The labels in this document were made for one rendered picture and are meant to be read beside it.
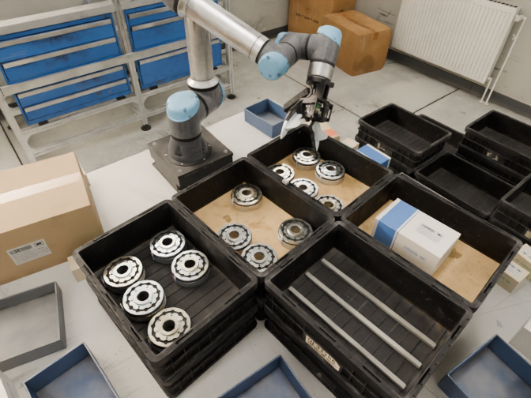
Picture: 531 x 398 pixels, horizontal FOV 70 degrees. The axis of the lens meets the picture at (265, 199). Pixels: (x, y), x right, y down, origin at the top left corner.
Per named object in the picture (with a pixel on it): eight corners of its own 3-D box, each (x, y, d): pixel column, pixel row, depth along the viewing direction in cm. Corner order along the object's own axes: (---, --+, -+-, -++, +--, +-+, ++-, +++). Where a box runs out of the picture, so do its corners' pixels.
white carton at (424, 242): (369, 238, 115) (375, 217, 109) (390, 218, 121) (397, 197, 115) (429, 278, 105) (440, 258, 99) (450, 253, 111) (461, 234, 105)
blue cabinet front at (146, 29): (141, 89, 284) (122, 9, 245) (221, 64, 317) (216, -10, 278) (143, 90, 283) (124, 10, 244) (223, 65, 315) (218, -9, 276)
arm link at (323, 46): (319, 34, 118) (346, 36, 114) (310, 69, 118) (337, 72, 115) (312, 22, 110) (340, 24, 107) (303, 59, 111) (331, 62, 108)
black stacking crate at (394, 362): (261, 306, 100) (261, 281, 92) (332, 245, 115) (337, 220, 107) (390, 428, 80) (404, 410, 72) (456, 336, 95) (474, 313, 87)
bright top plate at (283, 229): (271, 229, 114) (271, 228, 113) (296, 214, 118) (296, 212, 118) (294, 249, 108) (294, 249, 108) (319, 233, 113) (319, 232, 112)
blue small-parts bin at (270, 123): (244, 121, 185) (243, 108, 180) (267, 110, 192) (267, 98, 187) (272, 138, 174) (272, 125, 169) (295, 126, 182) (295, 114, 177)
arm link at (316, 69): (304, 62, 113) (322, 73, 118) (300, 77, 113) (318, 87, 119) (322, 60, 107) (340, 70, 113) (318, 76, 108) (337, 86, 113)
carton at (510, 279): (443, 244, 130) (449, 232, 126) (453, 236, 133) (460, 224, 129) (510, 293, 117) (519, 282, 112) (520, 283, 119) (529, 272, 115)
